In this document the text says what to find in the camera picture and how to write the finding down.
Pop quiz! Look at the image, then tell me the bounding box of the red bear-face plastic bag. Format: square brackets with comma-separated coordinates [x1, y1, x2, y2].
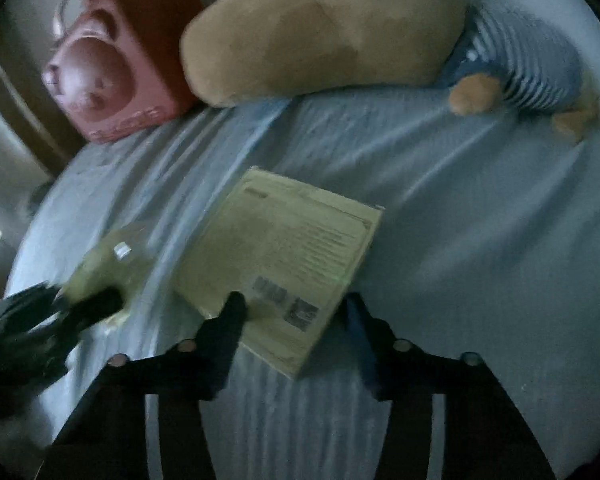
[41, 0, 204, 145]

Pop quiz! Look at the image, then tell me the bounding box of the yellow box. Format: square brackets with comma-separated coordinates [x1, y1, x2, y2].
[172, 166, 385, 380]

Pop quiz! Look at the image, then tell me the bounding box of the light blue striped bed sheet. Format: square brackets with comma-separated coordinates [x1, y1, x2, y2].
[5, 0, 600, 480]

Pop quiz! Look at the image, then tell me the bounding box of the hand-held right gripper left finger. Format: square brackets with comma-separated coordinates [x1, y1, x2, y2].
[37, 291, 248, 480]

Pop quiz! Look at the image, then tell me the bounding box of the brown plush toy striped shirt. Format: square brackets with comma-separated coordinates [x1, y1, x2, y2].
[179, 0, 600, 147]

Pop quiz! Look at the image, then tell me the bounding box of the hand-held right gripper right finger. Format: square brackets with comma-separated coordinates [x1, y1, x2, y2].
[340, 292, 559, 480]

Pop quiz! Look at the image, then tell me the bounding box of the small yellowish packet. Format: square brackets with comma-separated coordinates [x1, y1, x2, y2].
[65, 224, 157, 328]

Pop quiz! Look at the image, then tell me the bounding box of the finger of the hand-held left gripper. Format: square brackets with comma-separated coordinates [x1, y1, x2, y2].
[54, 285, 127, 337]

